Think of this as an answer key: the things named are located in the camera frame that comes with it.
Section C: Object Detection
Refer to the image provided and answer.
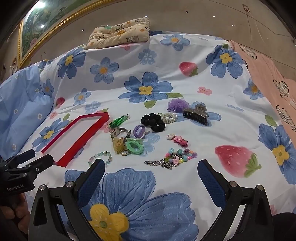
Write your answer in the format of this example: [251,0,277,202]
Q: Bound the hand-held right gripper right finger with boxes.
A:
[197,159,274,241]

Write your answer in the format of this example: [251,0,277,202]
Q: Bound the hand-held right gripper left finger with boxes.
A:
[28,159,105,241]

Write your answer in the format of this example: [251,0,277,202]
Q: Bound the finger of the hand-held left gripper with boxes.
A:
[5,149,36,164]
[23,154,54,175]

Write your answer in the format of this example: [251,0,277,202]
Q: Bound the colourful bead bracelet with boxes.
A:
[165,148,197,165]

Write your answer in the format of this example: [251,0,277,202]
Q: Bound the red jewelry tray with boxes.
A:
[41,112,110,168]

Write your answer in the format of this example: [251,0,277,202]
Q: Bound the yellow cat hair clip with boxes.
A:
[112,137,126,154]

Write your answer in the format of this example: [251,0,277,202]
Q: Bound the silver chain necklace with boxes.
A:
[144,158,177,170]

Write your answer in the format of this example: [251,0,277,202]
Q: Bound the pink flower hair clip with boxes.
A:
[166,133,189,147]

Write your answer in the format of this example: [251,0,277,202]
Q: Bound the silver wristwatch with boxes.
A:
[110,127,131,141]

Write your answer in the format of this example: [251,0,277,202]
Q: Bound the green woven bracelet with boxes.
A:
[109,114,130,129]

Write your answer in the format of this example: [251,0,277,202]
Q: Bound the black scrunchie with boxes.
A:
[141,113,166,132]

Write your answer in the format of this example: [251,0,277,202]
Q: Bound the person's left hand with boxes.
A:
[0,193,32,233]

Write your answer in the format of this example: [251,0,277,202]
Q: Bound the light blue floral pillow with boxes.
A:
[0,66,56,160]

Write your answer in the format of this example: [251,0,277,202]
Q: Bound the black glitter hair claw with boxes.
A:
[183,102,210,126]

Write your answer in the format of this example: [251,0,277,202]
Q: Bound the purple mesh scrunchie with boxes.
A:
[168,98,189,113]

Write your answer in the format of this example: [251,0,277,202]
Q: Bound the floral strawberry bed sheet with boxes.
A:
[0,31,296,241]

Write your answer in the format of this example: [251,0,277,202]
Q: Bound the pink printed cloth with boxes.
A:
[229,39,296,149]

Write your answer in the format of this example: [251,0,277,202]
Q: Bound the gold framed painting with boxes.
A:
[18,0,121,67]

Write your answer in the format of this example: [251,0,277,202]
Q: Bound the panda print pillow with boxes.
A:
[83,17,150,49]

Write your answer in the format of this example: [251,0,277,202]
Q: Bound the pastel glass bead bracelet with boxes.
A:
[88,151,113,168]

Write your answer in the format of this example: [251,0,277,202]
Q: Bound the green hair ties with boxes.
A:
[125,138,144,155]

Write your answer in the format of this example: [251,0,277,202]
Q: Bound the purple hair ties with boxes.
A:
[133,124,151,139]

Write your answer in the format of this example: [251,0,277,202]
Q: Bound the pearl bead bracelet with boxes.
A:
[159,112,178,124]

